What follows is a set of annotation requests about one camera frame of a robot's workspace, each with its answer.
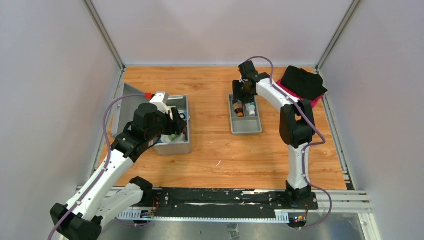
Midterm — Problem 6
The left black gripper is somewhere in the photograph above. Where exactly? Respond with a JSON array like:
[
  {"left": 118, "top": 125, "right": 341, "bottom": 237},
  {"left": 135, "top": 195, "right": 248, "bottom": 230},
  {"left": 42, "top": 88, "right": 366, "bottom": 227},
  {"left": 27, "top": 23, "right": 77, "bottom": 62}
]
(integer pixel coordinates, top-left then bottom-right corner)
[{"left": 146, "top": 107, "right": 187, "bottom": 141}]

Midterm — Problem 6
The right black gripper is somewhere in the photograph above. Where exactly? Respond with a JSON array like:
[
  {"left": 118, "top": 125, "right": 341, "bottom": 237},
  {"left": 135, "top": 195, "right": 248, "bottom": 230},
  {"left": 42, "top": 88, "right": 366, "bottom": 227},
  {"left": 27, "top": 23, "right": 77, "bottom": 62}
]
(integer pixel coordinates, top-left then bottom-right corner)
[{"left": 233, "top": 79, "right": 255, "bottom": 105}]

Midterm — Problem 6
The white gauze packet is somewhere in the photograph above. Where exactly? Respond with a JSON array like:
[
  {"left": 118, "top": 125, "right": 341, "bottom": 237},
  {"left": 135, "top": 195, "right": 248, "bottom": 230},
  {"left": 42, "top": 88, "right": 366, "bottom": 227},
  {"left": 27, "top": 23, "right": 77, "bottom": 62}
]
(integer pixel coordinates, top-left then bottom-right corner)
[{"left": 160, "top": 133, "right": 186, "bottom": 144}]

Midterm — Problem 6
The brown medicine bottle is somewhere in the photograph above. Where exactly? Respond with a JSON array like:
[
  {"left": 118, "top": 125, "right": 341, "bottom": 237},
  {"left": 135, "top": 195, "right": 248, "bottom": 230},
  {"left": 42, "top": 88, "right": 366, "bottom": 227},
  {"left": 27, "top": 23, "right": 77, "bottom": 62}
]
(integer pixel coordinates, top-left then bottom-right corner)
[{"left": 233, "top": 102, "right": 245, "bottom": 118}]

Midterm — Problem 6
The white medicine bottle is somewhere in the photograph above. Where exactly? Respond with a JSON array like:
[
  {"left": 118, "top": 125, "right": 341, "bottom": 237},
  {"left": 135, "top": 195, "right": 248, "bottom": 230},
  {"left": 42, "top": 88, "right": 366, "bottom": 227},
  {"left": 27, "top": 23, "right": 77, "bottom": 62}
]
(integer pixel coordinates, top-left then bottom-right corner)
[{"left": 245, "top": 102, "right": 257, "bottom": 117}]

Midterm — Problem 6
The grey divider tray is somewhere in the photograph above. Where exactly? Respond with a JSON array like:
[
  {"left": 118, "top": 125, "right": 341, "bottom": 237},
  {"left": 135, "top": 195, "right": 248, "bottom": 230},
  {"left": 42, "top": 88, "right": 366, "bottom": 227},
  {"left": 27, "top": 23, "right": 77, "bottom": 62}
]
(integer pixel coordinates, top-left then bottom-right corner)
[{"left": 228, "top": 94, "right": 263, "bottom": 135}]

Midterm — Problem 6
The grey metal case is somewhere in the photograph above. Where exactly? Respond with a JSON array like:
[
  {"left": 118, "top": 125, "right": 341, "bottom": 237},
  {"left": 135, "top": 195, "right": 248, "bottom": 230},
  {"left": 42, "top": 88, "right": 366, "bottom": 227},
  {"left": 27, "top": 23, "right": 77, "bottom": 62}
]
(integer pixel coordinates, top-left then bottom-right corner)
[{"left": 111, "top": 83, "right": 193, "bottom": 159}]

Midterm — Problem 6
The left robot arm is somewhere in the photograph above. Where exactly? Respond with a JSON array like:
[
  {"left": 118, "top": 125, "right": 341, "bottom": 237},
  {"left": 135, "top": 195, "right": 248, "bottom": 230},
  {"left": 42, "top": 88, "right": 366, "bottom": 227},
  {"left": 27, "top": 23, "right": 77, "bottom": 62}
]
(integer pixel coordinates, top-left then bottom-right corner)
[{"left": 48, "top": 103, "right": 187, "bottom": 240}]

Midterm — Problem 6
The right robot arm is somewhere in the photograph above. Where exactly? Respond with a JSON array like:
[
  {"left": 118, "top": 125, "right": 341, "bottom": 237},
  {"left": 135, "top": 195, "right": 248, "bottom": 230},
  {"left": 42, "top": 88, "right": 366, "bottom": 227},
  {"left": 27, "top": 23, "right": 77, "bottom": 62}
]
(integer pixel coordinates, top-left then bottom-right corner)
[{"left": 232, "top": 60, "right": 318, "bottom": 210}]

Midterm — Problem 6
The black folded cloth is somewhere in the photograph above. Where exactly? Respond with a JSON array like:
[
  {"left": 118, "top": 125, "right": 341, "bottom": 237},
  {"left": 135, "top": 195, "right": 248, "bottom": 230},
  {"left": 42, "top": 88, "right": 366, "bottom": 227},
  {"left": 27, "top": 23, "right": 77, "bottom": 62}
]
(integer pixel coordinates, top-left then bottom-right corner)
[{"left": 280, "top": 65, "right": 328, "bottom": 100}]

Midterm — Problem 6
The pink folded cloth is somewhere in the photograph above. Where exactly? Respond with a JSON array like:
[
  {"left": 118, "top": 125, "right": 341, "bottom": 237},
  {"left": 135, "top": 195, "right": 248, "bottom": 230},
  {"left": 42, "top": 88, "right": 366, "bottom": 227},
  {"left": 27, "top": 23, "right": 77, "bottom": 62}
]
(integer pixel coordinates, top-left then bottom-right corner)
[{"left": 276, "top": 80, "right": 325, "bottom": 108}]

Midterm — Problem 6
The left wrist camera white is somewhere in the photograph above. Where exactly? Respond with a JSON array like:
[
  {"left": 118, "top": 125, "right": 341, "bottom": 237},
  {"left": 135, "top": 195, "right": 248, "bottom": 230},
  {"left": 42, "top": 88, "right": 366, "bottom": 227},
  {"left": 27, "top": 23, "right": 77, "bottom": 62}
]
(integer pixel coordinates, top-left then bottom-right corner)
[{"left": 149, "top": 91, "right": 169, "bottom": 114}]

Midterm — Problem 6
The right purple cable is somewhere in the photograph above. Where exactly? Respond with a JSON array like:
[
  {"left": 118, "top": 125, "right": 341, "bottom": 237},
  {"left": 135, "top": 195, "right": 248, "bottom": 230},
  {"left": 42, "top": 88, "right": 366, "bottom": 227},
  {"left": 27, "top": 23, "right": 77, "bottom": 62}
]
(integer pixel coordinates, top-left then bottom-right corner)
[{"left": 243, "top": 55, "right": 333, "bottom": 230}]

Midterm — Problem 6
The purple cable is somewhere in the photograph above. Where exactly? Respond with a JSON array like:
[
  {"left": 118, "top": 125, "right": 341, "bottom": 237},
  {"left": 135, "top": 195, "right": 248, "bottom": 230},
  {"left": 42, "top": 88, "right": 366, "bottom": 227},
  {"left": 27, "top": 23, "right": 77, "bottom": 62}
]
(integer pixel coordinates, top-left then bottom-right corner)
[
  {"left": 47, "top": 93, "right": 154, "bottom": 240},
  {"left": 243, "top": 55, "right": 333, "bottom": 230}
]

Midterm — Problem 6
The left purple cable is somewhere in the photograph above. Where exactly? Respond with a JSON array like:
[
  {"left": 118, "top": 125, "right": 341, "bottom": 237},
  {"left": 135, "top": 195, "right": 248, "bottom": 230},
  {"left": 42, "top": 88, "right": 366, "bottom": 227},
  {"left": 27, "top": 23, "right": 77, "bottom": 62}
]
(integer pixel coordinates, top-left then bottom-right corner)
[{"left": 47, "top": 93, "right": 154, "bottom": 240}]

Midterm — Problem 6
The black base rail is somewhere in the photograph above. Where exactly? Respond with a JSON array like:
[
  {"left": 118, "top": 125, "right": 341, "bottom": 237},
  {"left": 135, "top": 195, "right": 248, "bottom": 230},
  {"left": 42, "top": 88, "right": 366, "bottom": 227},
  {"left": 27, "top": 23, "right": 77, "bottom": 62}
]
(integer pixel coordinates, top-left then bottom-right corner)
[{"left": 114, "top": 187, "right": 319, "bottom": 221}]

